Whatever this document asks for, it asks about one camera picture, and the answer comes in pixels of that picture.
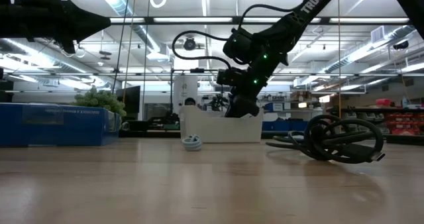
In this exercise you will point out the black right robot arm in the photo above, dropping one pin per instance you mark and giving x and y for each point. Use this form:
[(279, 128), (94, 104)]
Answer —
[(281, 28)]

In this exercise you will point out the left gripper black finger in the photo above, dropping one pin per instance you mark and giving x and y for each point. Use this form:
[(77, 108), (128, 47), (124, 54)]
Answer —
[(89, 21)]

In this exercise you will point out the green potted plant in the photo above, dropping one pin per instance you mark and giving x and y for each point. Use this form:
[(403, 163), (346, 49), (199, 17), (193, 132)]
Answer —
[(99, 99)]

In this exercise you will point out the black monitor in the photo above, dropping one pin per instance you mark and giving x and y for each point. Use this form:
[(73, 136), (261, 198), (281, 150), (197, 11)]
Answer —
[(130, 99)]

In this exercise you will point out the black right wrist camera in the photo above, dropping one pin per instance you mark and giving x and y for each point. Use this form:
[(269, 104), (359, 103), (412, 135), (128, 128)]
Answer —
[(230, 77)]

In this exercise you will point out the white plastic bin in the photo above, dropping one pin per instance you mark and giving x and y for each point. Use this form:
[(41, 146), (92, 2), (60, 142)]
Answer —
[(218, 131)]

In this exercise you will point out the round black ceiling camera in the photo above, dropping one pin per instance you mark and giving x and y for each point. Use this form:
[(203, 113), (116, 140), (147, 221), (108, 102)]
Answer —
[(189, 44)]

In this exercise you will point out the person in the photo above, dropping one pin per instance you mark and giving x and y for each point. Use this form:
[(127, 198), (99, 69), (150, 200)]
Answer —
[(190, 101)]

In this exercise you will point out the shelf with blue bins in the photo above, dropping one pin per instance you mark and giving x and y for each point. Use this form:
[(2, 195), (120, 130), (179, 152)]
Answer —
[(285, 125)]

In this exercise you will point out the rack with grey, red bins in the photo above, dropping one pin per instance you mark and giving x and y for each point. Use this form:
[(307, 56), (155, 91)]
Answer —
[(402, 123)]

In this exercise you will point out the black metal frame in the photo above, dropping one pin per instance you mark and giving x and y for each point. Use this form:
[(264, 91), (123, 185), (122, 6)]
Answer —
[(197, 70)]

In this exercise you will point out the blue cardboard box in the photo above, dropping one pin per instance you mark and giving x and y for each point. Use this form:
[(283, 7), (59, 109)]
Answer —
[(83, 128)]

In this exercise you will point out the pink red container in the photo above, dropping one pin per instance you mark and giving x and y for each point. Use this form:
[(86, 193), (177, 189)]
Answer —
[(383, 102)]

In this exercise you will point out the white cylindrical tank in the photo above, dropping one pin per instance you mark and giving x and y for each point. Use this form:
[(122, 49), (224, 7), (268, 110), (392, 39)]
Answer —
[(185, 88)]

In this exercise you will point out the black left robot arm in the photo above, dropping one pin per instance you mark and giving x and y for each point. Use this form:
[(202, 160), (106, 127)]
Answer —
[(8, 12)]

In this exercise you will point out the black overhead light bar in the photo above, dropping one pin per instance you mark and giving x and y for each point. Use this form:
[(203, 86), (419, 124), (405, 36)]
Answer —
[(149, 20)]

